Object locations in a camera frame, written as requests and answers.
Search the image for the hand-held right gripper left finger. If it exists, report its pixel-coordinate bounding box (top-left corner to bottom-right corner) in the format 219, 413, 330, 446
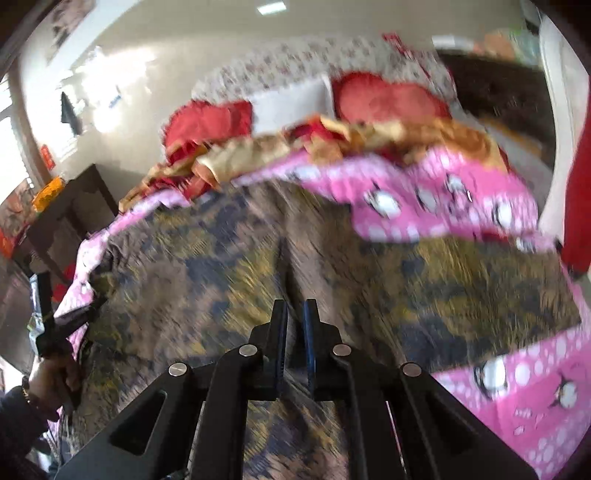
55, 299, 289, 480

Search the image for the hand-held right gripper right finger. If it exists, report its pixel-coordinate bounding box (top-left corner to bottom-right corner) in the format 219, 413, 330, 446
304, 299, 539, 480

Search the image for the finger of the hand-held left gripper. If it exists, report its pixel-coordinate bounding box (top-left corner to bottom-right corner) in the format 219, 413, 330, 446
53, 302, 105, 335

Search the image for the brown patterned garment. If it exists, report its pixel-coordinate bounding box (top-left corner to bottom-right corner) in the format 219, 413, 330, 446
55, 178, 583, 480

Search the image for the person's left hand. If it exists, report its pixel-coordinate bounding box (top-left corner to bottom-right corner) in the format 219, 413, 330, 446
25, 355, 83, 418

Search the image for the dark side table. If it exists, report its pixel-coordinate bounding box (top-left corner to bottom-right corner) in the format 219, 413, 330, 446
18, 164, 118, 282

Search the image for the orange object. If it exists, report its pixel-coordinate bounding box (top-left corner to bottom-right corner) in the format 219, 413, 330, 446
30, 175, 68, 213

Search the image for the window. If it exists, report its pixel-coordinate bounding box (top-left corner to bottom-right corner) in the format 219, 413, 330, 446
0, 74, 51, 195

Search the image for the pink printed bedsheet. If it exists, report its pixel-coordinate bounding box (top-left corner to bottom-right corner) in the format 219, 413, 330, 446
51, 148, 591, 480

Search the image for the gold and red quilt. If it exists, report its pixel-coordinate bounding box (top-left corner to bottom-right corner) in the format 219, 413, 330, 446
117, 115, 509, 213

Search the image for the red pillow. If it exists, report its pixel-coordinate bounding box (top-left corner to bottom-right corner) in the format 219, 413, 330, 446
332, 71, 451, 125
161, 99, 254, 162

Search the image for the white pillow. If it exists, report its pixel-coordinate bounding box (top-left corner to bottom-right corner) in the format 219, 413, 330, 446
249, 76, 335, 137

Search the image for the floral headboard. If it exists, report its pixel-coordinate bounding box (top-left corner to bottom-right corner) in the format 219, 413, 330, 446
191, 34, 458, 100

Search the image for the red hanging cloth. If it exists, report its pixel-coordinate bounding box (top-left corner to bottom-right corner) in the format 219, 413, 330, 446
558, 134, 591, 280

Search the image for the colourful cloth pile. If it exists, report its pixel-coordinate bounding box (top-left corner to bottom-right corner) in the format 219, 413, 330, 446
475, 28, 541, 61

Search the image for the dark cloth on wall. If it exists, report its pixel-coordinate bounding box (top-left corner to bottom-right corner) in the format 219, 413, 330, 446
60, 90, 83, 137

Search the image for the wall poster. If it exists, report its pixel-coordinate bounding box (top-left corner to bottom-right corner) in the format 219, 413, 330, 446
46, 0, 98, 65

